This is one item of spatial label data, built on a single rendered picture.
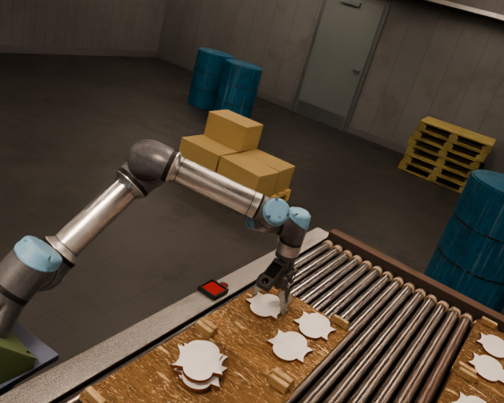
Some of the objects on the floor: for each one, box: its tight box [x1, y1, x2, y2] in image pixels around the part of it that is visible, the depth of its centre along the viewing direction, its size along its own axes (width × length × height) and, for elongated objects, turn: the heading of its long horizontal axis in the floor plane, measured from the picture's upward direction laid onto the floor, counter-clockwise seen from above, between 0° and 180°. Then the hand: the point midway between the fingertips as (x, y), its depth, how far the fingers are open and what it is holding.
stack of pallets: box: [398, 116, 496, 194], centre depth 731 cm, size 108×74×77 cm
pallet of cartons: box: [179, 110, 295, 202], centre depth 490 cm, size 113×86×63 cm
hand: (266, 305), depth 164 cm, fingers open, 11 cm apart
